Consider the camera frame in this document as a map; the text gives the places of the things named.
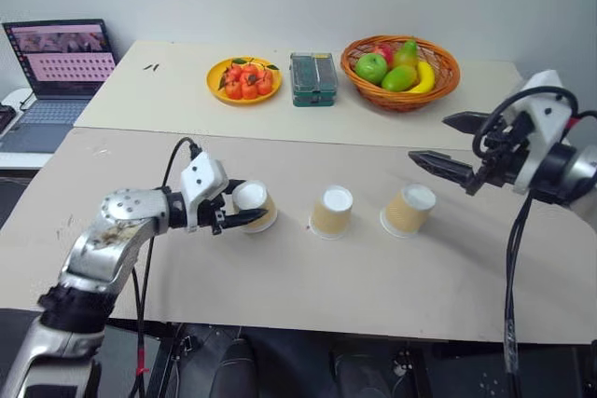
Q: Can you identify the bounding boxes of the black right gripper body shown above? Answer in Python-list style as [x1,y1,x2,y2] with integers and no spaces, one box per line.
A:
[472,110,535,188]

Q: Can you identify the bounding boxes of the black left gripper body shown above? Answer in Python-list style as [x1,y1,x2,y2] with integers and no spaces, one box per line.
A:
[196,192,234,237]

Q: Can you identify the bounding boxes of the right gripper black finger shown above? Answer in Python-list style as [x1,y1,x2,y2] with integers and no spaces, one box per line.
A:
[408,150,482,197]
[441,111,496,136]

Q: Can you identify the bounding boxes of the tan paper cup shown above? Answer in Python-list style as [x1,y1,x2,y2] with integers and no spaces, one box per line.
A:
[231,179,279,237]
[309,185,354,241]
[379,183,438,239]

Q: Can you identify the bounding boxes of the yellow banana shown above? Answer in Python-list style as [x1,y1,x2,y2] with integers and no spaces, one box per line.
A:
[402,60,437,95]

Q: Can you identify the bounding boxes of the orange wicker basket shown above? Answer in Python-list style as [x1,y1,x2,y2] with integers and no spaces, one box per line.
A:
[340,34,462,113]

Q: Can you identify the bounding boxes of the green mango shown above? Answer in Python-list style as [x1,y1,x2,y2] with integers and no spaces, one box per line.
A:
[381,64,419,93]

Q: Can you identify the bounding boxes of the green-yellow pear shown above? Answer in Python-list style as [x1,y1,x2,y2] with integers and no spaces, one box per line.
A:
[391,39,420,69]

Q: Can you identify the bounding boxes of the yellow plate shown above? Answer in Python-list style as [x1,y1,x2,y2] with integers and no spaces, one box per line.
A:
[206,56,284,108]

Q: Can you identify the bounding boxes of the red apple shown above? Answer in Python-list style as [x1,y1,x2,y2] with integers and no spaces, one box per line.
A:
[371,43,396,64]

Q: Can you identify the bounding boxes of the green apple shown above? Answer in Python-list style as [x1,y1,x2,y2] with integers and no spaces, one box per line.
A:
[354,52,389,84]

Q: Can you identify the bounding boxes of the green plastic parts box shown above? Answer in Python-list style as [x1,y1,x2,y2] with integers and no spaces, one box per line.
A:
[288,51,339,108]

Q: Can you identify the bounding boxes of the grey open laptop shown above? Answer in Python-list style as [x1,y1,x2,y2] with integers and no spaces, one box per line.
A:
[0,19,118,155]

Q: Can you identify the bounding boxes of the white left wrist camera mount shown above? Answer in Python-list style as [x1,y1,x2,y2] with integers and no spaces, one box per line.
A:
[180,152,230,234]

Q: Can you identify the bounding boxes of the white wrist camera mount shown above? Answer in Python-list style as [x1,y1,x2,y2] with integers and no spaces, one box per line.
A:
[506,70,580,195]
[180,152,230,234]

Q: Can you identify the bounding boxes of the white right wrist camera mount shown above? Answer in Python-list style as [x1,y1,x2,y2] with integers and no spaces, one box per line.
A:
[506,70,580,195]

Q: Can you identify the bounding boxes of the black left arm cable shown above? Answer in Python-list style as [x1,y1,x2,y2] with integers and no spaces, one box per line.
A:
[128,136,205,398]

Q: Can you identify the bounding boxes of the black device with cables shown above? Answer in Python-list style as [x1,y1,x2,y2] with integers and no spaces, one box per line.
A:
[0,105,18,136]

